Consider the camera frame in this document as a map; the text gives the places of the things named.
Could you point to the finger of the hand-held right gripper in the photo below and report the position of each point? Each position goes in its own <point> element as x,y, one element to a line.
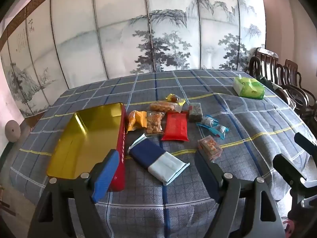
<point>287,169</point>
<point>307,145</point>

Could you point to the dark sesame block packet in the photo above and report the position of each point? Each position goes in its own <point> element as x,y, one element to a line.
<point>195,112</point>

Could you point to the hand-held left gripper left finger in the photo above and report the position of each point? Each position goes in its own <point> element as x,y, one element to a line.
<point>106,176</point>

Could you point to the clear packet of orange snacks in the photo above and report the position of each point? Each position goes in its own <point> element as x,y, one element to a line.
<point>163,106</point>

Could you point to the dark wooden chair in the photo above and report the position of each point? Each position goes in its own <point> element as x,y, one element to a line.
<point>265,62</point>
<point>294,76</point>

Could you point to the red snack packet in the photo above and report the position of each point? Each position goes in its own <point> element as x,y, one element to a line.
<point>175,126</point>

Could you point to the navy and white snack packet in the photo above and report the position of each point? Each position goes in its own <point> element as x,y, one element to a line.
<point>148,153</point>

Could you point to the round grey disc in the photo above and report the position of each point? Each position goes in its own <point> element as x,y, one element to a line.
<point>12,131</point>

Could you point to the blue grey plaid tablecloth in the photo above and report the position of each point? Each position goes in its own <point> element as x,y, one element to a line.
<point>247,119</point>

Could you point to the blue-ended clear candy packet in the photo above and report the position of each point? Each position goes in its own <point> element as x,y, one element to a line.
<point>219,130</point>
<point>206,121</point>

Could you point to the yellow wrapped candy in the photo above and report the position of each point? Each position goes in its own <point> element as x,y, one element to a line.
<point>174,98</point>

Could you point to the painted landscape folding screen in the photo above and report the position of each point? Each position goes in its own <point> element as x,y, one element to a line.
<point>99,29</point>

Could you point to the clear peanut packet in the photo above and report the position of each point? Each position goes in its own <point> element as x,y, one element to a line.
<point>154,125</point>

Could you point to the green tissue pack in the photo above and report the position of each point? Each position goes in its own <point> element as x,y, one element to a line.
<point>250,88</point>

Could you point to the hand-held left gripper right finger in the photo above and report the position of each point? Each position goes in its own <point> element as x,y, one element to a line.
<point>208,176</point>

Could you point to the red and gold tin box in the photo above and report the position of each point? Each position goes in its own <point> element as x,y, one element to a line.
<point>81,141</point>

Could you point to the clear packet with orange print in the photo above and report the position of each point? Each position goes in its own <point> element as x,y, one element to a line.
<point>210,146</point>

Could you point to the orange snack packet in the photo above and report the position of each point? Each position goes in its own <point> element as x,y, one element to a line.
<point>136,120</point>

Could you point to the dark cloth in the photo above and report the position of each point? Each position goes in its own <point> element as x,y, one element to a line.
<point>268,83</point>

